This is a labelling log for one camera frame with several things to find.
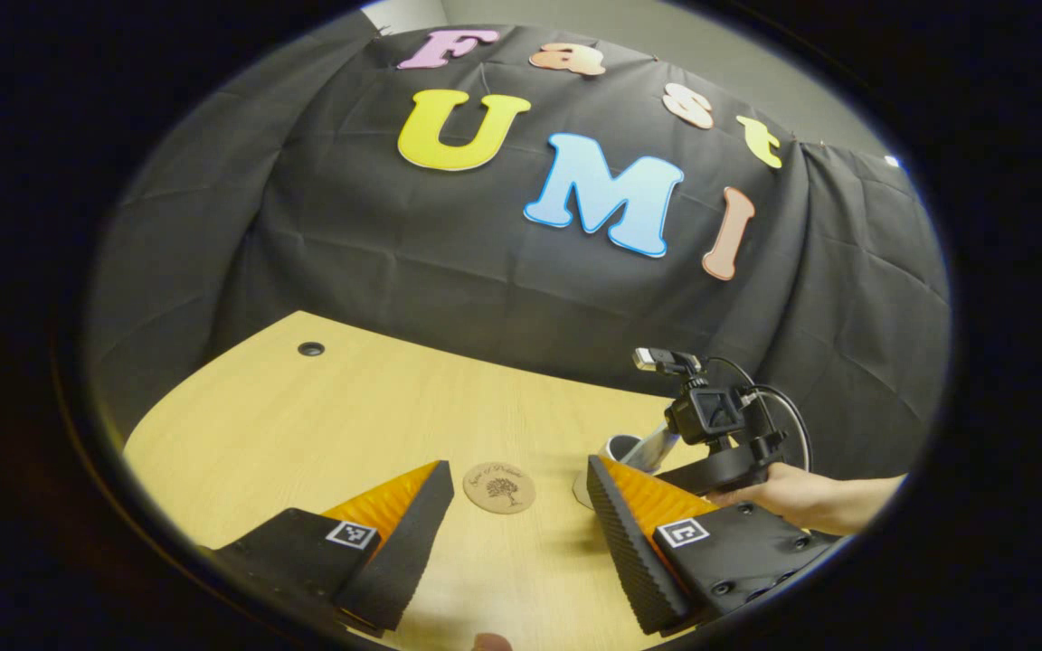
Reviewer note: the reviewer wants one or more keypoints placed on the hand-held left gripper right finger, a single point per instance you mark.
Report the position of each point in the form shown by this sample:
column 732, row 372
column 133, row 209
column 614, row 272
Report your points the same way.
column 629, row 561

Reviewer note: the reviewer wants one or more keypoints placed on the white toothpaste tube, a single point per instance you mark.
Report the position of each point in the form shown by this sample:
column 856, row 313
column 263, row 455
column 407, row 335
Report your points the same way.
column 661, row 445

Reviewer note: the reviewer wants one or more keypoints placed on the wooden desktop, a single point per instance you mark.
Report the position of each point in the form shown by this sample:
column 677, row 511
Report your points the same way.
column 304, row 425

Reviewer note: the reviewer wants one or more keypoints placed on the round brown cork coaster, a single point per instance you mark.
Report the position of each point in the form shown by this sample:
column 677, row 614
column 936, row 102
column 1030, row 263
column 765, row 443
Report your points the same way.
column 499, row 488

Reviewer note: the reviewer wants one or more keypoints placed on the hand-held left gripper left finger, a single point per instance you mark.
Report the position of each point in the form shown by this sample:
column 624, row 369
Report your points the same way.
column 399, row 561

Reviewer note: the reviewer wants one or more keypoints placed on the black backdrop cloth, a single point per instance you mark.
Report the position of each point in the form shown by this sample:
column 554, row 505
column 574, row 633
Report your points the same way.
column 349, row 253

